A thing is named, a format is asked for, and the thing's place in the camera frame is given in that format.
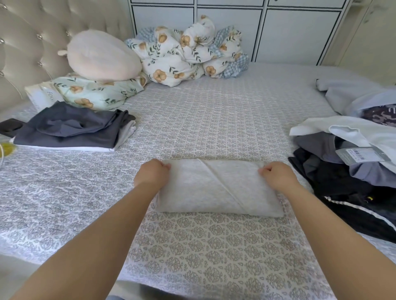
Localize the beige tufted headboard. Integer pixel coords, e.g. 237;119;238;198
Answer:
0;0;136;113

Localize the white wardrobe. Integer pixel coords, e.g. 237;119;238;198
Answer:
128;0;354;67

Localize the white door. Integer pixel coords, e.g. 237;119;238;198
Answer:
323;0;396;86

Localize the person's right forearm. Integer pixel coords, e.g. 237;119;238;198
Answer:
285;184;396;300

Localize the person's left forearm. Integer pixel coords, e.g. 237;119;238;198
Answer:
9;182;158;300

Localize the dark purple patterned garment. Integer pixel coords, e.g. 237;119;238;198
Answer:
361;104;396;128

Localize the person's left hand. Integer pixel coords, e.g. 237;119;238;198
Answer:
133;159;172;194

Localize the black phone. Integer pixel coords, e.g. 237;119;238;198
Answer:
0;117;27;138

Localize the floral bunched quilt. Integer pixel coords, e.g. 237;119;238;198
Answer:
213;26;250;79

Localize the white printed t-shirt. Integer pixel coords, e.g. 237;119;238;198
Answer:
289;115;396;175

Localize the white garment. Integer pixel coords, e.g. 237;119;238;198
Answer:
11;120;137;153

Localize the person's right hand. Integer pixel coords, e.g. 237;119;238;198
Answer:
258;161;303;199

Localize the yellow packet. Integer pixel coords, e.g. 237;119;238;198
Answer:
0;140;17;159

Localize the white packet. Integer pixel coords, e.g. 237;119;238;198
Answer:
24;81;66;113

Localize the light blue hooded jacket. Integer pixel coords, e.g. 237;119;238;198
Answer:
315;77;396;118

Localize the pink plush pillow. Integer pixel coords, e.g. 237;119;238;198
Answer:
57;30;144;82

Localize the floral pillow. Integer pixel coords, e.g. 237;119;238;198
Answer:
52;73;151;112

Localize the bed with grey patterned sheet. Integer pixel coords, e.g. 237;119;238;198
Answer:
0;62;396;300

